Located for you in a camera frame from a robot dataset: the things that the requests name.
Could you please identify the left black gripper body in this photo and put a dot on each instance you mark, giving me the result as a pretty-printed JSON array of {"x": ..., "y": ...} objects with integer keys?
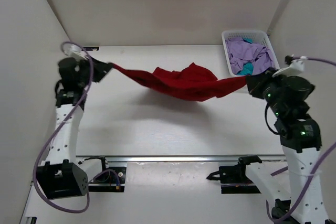
[{"x": 84, "y": 67}]

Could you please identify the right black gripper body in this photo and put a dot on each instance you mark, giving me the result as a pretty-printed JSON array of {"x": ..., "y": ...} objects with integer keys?
[{"x": 265, "y": 86}]

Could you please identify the red t shirt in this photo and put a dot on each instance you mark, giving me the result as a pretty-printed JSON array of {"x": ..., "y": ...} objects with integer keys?
[{"x": 193, "y": 83}]

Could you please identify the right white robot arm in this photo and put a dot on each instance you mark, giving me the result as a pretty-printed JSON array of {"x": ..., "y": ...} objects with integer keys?
[{"x": 301, "y": 143}]

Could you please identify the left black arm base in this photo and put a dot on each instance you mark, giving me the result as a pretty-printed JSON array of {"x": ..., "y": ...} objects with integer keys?
[{"x": 112, "y": 180}]

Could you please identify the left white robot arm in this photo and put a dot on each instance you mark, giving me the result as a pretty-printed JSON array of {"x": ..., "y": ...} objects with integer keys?
[{"x": 62, "y": 174}]

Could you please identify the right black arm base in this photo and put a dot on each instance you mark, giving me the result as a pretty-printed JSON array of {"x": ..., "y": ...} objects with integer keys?
[{"x": 233, "y": 179}]

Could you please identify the black label sticker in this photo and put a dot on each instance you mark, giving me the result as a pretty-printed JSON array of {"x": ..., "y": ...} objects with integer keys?
[{"x": 92, "y": 48}]

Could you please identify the teal t shirt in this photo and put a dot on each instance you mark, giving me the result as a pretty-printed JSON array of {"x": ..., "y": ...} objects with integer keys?
[{"x": 247, "y": 70}]

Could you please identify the purple t shirt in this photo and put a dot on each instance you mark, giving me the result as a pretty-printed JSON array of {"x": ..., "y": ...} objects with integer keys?
[{"x": 241, "y": 52}]

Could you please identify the white plastic basket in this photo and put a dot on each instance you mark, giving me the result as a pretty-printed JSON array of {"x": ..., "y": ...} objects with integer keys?
[{"x": 251, "y": 36}]

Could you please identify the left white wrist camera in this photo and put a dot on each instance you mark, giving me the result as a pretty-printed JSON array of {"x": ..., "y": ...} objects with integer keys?
[{"x": 73, "y": 51}]

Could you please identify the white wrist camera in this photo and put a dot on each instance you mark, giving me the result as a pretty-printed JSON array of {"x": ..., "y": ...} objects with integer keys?
[
  {"x": 73, "y": 51},
  {"x": 295, "y": 66}
]

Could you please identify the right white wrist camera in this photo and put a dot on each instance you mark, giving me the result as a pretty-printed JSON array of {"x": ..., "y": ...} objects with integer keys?
[{"x": 295, "y": 66}]

